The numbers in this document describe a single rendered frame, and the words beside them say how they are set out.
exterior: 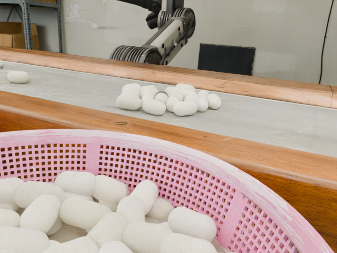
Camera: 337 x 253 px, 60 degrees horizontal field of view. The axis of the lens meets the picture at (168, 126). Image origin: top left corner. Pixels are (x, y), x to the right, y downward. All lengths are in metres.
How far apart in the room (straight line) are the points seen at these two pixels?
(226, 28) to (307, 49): 0.62
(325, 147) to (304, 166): 0.13
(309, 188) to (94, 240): 0.14
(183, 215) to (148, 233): 0.03
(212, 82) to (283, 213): 0.46
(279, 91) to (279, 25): 1.89
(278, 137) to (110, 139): 0.21
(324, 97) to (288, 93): 0.06
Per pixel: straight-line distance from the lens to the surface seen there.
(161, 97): 0.43
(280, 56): 2.46
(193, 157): 0.21
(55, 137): 0.25
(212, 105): 0.44
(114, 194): 0.22
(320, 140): 0.39
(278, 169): 0.22
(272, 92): 0.58
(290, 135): 0.38
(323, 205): 0.23
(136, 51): 0.87
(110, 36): 2.83
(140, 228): 0.18
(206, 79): 0.61
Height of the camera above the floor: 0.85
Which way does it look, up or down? 19 degrees down
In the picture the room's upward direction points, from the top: 4 degrees clockwise
